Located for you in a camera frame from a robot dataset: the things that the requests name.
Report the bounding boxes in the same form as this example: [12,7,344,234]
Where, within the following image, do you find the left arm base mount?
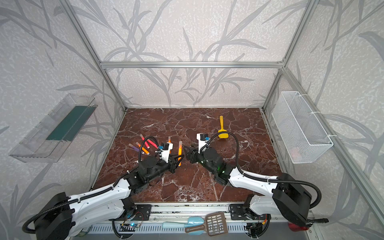
[120,201,152,221]

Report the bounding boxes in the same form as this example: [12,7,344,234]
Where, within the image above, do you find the orange highlighter lone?
[136,142,150,155]

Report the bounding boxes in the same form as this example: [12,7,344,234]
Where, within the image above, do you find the brown slotted litter scoop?
[185,212,229,237]

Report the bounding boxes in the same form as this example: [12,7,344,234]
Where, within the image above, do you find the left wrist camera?
[158,143,173,163]

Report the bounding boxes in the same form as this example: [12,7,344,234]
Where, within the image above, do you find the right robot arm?
[183,134,322,227]

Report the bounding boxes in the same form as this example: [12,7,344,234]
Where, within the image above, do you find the yellow plastic scoop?
[218,116,229,139]

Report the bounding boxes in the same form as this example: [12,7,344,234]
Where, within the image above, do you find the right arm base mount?
[229,204,271,221]

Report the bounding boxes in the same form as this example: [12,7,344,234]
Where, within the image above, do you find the aluminium front rail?
[63,196,310,225]

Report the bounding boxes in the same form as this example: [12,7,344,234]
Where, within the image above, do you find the light blue brush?
[162,217,205,229]

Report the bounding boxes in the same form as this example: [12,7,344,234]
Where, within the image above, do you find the purple highlighter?
[129,144,139,152]

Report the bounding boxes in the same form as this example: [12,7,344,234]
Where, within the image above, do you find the red bottle black nozzle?
[288,218,329,232]

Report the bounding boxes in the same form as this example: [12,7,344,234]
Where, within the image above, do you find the white wire basket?
[272,91,334,164]

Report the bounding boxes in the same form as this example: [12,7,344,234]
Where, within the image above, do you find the clear plastic wall tray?
[9,94,98,163]

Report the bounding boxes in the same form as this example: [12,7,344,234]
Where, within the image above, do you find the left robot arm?
[22,155,184,240]

